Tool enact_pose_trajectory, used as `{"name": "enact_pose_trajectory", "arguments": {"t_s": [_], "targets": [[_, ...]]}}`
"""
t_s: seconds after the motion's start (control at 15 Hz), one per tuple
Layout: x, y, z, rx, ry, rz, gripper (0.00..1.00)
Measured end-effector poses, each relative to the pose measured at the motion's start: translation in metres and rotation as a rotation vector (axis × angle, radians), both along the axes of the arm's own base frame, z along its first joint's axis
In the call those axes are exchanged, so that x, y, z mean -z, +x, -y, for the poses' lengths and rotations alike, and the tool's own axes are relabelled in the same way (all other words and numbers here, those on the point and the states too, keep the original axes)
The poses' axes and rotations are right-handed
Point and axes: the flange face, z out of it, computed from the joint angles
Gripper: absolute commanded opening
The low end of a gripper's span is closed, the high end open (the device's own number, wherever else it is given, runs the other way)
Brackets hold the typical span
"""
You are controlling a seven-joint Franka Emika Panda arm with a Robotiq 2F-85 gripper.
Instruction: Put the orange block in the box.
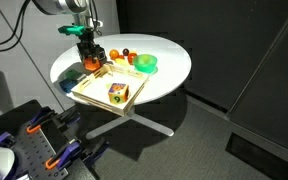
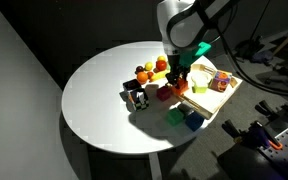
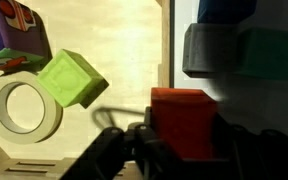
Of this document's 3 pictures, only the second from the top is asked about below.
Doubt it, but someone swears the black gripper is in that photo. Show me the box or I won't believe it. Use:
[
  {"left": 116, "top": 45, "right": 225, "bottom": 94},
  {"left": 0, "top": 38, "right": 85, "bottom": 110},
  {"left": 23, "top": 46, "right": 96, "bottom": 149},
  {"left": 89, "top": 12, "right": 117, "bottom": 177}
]
[{"left": 165, "top": 54, "right": 192, "bottom": 86}]

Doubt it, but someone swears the magenta block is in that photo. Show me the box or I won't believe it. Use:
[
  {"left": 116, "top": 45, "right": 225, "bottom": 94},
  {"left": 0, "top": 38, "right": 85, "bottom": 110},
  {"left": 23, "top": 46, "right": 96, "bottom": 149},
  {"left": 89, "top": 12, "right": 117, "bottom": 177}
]
[{"left": 156, "top": 85, "right": 172, "bottom": 102}]

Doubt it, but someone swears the yellow-green block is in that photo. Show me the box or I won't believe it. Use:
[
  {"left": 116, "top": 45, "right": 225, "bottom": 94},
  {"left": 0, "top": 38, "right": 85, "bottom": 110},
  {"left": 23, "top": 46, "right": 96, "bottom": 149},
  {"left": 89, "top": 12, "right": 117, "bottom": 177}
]
[{"left": 191, "top": 73, "right": 210, "bottom": 94}]

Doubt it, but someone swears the grey block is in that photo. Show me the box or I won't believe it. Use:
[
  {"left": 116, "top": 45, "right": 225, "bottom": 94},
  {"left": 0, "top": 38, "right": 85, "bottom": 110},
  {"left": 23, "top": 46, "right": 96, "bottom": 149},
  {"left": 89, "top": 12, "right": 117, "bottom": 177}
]
[{"left": 177, "top": 102, "right": 195, "bottom": 118}]

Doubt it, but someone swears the green block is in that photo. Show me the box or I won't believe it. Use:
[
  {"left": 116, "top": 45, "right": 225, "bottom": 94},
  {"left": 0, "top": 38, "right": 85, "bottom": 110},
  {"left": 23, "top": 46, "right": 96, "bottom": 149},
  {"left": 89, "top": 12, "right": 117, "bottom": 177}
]
[{"left": 165, "top": 107, "right": 185, "bottom": 127}]

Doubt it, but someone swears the wooden tray box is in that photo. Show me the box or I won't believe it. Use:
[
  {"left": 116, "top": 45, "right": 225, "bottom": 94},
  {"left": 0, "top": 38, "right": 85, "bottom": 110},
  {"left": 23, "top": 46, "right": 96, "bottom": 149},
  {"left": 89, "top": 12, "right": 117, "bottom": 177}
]
[{"left": 175, "top": 63, "right": 244, "bottom": 120}]

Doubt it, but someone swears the blue block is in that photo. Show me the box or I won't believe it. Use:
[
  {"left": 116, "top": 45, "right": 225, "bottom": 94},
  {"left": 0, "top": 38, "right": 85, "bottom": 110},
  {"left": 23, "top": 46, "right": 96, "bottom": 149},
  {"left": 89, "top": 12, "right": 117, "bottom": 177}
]
[{"left": 184, "top": 111, "right": 205, "bottom": 132}]

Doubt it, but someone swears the yellow toy banana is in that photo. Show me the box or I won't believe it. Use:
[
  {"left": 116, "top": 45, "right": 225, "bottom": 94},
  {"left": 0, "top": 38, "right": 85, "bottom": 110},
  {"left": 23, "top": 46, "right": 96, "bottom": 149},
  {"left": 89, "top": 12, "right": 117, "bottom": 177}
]
[{"left": 150, "top": 69, "right": 170, "bottom": 83}]

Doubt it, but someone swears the red toy tomato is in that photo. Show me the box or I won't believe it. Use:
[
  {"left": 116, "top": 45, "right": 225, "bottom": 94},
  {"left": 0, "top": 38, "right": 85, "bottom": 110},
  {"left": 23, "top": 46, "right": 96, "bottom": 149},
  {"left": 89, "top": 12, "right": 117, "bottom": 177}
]
[{"left": 155, "top": 60, "right": 168, "bottom": 72}]

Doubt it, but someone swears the yellow toy lemon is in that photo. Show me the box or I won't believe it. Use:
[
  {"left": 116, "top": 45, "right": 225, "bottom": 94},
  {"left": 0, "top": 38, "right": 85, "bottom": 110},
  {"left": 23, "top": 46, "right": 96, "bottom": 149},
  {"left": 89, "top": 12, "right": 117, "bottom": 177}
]
[{"left": 144, "top": 61, "right": 154, "bottom": 72}]

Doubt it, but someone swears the orange toy fruit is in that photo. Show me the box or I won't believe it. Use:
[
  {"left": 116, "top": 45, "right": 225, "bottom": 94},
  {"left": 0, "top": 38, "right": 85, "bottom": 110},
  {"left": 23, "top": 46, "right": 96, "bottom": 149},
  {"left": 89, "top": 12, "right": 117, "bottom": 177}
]
[{"left": 136, "top": 71, "right": 149, "bottom": 85}]

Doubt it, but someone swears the colourful soft number cube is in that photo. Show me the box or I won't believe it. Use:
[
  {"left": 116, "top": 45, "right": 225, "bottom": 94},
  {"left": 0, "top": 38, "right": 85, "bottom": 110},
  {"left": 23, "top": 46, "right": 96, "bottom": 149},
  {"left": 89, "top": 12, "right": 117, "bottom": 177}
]
[{"left": 209, "top": 69, "right": 233, "bottom": 93}]

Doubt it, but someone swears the black soft letter cube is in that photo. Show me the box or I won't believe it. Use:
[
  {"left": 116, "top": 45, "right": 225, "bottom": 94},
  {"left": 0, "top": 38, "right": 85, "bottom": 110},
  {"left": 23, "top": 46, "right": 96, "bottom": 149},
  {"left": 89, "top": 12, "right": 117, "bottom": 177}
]
[{"left": 122, "top": 78, "right": 142, "bottom": 94}]

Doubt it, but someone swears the black light stand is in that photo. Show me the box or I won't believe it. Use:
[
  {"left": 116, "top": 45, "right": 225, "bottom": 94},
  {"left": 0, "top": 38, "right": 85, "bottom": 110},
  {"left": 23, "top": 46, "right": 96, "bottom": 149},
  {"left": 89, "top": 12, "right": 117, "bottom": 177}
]
[{"left": 233, "top": 0, "right": 275, "bottom": 64}]

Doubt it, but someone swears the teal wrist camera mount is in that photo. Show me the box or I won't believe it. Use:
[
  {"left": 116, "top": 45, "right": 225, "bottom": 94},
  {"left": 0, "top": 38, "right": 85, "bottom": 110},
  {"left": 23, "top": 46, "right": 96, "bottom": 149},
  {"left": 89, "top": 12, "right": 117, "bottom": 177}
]
[{"left": 178, "top": 41, "right": 212, "bottom": 68}]

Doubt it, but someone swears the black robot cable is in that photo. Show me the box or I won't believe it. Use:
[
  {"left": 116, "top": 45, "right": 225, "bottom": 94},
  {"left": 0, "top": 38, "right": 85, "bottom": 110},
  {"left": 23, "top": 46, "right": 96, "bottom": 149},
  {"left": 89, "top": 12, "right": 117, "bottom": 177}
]
[{"left": 213, "top": 19, "right": 288, "bottom": 98}]

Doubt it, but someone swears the white table pedestal base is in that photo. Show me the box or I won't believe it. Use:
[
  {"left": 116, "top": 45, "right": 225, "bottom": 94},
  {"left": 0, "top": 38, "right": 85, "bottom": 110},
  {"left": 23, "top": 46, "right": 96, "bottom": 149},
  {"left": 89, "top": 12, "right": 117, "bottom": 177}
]
[{"left": 148, "top": 153, "right": 162, "bottom": 180}]

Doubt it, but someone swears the black robot mount stand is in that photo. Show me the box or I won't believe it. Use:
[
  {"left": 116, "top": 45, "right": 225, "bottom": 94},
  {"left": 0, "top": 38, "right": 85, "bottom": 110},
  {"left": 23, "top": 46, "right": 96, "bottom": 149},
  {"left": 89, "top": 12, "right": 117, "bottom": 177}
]
[{"left": 217, "top": 139, "right": 285, "bottom": 180}]

